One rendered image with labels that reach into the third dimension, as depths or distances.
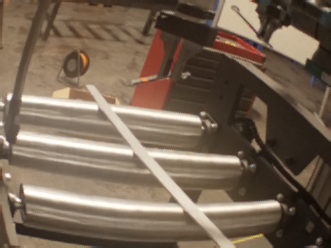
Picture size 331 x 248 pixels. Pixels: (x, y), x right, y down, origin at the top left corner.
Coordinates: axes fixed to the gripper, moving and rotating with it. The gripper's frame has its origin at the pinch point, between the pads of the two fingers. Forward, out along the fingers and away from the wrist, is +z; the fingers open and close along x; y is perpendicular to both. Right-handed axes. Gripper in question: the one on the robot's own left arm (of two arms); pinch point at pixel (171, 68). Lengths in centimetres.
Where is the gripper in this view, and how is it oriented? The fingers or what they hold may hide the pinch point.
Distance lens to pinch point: 112.8
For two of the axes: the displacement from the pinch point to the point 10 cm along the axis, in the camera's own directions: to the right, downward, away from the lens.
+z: -3.1, 8.9, 3.4
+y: -4.5, 1.8, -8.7
